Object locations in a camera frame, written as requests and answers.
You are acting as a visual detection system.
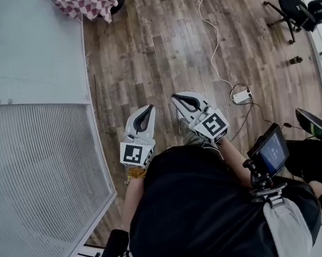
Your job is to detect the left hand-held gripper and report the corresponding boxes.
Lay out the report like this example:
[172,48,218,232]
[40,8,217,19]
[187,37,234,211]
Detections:
[113,104,164,171]

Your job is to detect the person's right forearm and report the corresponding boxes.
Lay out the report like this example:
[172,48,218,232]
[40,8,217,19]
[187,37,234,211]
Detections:
[215,135,255,191]

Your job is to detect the person's left forearm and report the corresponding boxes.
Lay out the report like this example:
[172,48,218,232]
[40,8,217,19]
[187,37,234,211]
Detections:
[115,171,156,236]

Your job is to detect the black table base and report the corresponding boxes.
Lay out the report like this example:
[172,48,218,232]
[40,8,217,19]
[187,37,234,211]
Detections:
[108,0,128,16]

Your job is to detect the grey right shoulder strap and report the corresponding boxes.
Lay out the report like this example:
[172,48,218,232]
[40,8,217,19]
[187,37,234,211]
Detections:
[261,192,316,257]

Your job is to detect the white power cable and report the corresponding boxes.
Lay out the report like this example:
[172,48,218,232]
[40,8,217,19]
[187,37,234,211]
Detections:
[191,0,235,97]

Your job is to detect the wooden bead bracelet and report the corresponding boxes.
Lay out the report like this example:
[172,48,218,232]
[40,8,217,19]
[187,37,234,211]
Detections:
[122,163,149,186]

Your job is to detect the black chest-mounted monitor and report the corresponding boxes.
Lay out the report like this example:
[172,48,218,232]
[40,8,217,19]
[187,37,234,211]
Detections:
[243,121,294,182]

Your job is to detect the red white checkered tablecloth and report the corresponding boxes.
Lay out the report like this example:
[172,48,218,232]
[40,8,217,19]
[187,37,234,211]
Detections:
[53,0,130,31]

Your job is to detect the black office chair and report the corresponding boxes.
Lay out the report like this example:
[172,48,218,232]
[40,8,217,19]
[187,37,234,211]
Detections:
[263,0,322,48]

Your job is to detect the black monitor mount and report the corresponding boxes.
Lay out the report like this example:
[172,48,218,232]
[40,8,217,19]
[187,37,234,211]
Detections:
[241,153,290,206]

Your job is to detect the person's camouflage trousers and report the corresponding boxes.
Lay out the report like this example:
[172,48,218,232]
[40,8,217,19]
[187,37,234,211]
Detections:
[177,114,209,149]

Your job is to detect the white venetian blinds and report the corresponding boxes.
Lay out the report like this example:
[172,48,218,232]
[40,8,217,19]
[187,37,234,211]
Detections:
[0,88,127,257]

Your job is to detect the small black floor fixture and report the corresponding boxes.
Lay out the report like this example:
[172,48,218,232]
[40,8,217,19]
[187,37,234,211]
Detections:
[288,55,304,66]

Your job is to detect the white power strip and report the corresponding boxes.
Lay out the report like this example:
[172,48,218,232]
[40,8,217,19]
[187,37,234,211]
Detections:
[230,88,254,105]

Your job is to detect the person in dark shirt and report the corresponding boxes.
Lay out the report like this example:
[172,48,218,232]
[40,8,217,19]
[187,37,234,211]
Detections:
[77,127,322,257]

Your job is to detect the black cable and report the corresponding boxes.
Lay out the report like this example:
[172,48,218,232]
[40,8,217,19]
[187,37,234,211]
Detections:
[219,75,304,143]

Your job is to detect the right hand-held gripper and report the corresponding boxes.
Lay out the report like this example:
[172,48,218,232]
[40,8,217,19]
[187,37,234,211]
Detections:
[170,85,232,151]

